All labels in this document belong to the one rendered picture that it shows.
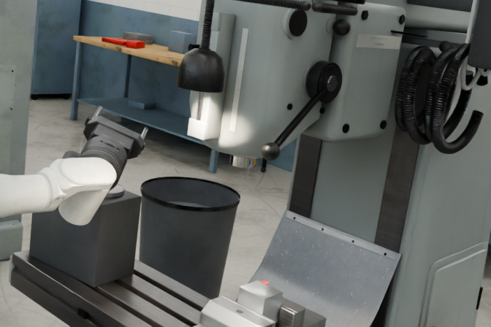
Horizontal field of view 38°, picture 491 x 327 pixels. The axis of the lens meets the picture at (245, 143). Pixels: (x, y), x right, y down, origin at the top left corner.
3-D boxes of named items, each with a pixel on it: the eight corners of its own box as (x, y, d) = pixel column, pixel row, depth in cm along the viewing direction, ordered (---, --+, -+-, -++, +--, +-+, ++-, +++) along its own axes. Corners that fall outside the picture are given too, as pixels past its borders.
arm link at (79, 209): (130, 160, 135) (115, 194, 125) (107, 198, 140) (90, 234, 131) (76, 131, 133) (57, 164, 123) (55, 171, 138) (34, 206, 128)
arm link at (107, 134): (151, 131, 145) (138, 162, 135) (134, 165, 150) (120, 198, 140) (93, 104, 143) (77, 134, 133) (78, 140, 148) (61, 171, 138)
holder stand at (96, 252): (93, 288, 151) (101, 198, 147) (28, 255, 163) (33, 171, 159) (134, 274, 161) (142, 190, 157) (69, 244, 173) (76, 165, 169)
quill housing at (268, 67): (254, 168, 115) (283, -32, 109) (169, 139, 128) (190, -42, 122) (323, 158, 129) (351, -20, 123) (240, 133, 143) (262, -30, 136)
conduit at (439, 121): (432, 160, 123) (456, 41, 119) (355, 139, 134) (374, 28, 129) (478, 152, 137) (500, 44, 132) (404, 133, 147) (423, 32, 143)
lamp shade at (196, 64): (167, 85, 108) (172, 44, 107) (191, 82, 114) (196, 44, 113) (208, 93, 105) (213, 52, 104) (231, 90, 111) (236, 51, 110)
